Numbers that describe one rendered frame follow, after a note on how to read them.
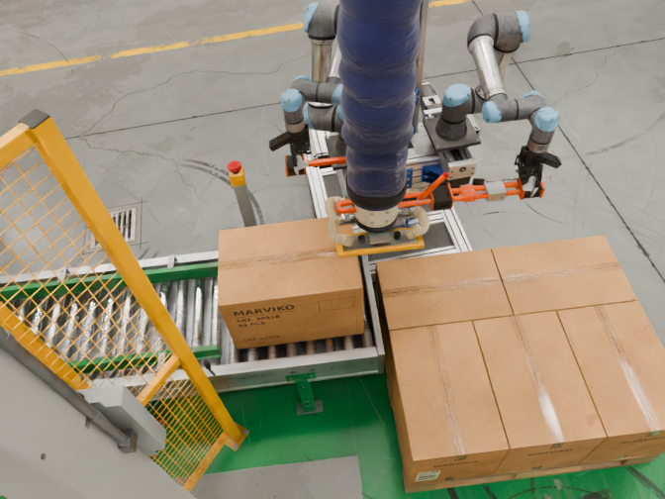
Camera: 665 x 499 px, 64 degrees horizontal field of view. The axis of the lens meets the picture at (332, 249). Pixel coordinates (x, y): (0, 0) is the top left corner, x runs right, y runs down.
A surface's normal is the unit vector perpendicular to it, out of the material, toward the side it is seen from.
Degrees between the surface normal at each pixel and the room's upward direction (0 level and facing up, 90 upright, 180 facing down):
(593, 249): 0
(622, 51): 0
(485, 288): 0
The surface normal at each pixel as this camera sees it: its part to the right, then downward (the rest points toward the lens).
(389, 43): 0.23, 0.66
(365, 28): -0.37, 0.66
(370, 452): -0.06, -0.60
